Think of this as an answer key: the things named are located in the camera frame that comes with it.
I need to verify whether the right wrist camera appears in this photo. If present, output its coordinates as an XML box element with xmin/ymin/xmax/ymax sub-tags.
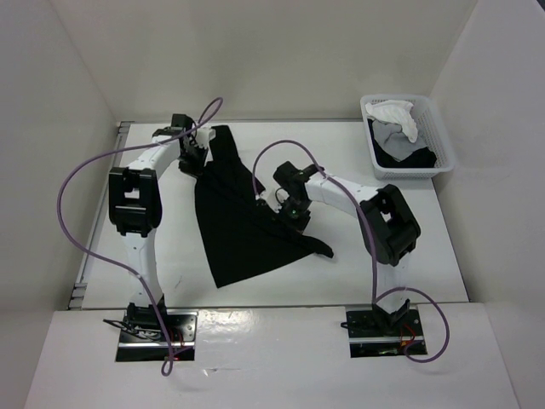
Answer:
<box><xmin>255</xmin><ymin>190</ymin><xmax>282</xmax><ymax>213</ymax></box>

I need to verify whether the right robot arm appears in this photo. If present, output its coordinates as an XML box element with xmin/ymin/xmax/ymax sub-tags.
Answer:
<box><xmin>273</xmin><ymin>162</ymin><xmax>422</xmax><ymax>335</ymax></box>

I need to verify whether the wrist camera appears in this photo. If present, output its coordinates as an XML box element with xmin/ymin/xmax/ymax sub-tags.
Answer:
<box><xmin>255</xmin><ymin>190</ymin><xmax>282</xmax><ymax>213</ymax></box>
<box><xmin>194</xmin><ymin>127</ymin><xmax>216</xmax><ymax>149</ymax></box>

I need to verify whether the white plastic laundry basket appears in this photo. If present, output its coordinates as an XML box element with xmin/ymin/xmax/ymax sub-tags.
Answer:
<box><xmin>360</xmin><ymin>94</ymin><xmax>456</xmax><ymax>180</ymax></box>

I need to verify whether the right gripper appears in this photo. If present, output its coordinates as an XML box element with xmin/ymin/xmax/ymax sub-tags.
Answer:
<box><xmin>272</xmin><ymin>196</ymin><xmax>312</xmax><ymax>240</ymax></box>

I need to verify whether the black tank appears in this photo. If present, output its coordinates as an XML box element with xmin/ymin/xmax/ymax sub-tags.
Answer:
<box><xmin>194</xmin><ymin>125</ymin><xmax>334</xmax><ymax>288</ymax></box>
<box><xmin>367</xmin><ymin>119</ymin><xmax>437</xmax><ymax>169</ymax></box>

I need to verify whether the grey tank top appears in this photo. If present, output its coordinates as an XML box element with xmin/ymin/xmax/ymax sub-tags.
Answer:
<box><xmin>370</xmin><ymin>119</ymin><xmax>427</xmax><ymax>163</ymax></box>

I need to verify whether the black tank top in basket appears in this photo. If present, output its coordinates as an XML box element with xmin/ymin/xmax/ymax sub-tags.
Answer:
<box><xmin>367</xmin><ymin>119</ymin><xmax>437</xmax><ymax>169</ymax></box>

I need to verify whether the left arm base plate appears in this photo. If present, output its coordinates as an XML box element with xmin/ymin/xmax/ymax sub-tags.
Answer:
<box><xmin>104</xmin><ymin>310</ymin><xmax>198</xmax><ymax>362</ymax></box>

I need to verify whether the white tank top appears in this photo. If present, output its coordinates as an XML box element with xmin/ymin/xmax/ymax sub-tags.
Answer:
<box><xmin>364</xmin><ymin>100</ymin><xmax>418</xmax><ymax>143</ymax></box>

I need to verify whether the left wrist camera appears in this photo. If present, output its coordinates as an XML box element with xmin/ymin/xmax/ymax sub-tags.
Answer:
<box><xmin>194</xmin><ymin>127</ymin><xmax>216</xmax><ymax>149</ymax></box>

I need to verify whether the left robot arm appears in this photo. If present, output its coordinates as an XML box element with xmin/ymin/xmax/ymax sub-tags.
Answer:
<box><xmin>108</xmin><ymin>114</ymin><xmax>215</xmax><ymax>341</ymax></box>

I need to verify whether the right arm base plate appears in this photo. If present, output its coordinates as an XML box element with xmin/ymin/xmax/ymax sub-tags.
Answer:
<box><xmin>341</xmin><ymin>308</ymin><xmax>427</xmax><ymax>359</ymax></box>

